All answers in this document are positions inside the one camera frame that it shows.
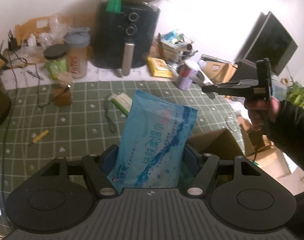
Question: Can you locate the blue wet wipes pack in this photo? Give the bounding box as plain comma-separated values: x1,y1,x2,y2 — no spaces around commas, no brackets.
108,90,198,192

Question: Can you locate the green white wipes pack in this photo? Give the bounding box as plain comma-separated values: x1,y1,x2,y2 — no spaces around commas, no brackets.
107,93,132,116

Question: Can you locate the teal bath loofah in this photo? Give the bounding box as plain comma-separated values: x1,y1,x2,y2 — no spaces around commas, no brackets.
177,162,194,191

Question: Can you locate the black sleeve forearm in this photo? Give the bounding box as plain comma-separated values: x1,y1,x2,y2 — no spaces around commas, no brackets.
260,100,304,171

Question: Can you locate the person right hand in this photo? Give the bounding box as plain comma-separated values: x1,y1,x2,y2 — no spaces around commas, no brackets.
244,96,281,131

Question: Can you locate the cardboard box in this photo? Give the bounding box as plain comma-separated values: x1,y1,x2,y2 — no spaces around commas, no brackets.
178,128,246,188

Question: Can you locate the green potted plant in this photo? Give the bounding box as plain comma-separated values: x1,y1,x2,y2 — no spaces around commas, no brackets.
286,82,304,109

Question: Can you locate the black monitor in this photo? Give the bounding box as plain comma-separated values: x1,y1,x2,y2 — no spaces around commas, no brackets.
235,12,298,76

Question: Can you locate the white purple canister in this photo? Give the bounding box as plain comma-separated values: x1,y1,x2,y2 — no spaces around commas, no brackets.
176,60,204,90

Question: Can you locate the yellow small tool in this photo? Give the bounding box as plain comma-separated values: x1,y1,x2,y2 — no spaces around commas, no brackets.
29,129,49,146

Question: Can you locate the green checkered tablecloth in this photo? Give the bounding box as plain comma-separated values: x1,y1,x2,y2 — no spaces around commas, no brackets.
0,81,244,202

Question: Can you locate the small brown wooden box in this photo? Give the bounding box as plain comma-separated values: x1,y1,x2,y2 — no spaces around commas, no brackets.
52,87,72,107

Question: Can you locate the yellow wipes pack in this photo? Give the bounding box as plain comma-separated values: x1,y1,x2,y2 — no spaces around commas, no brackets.
147,57,173,78

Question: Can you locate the green label jar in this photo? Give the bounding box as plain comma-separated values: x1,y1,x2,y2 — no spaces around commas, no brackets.
44,44,68,80

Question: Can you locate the black air fryer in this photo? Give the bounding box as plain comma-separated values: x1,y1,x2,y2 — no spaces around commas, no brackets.
92,1,160,70

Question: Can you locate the grey lid shaker bottle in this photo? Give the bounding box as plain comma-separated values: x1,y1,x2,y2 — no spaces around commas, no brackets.
64,27,91,79

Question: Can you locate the black power cable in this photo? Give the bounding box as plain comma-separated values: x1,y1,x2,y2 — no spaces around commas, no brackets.
7,29,55,111

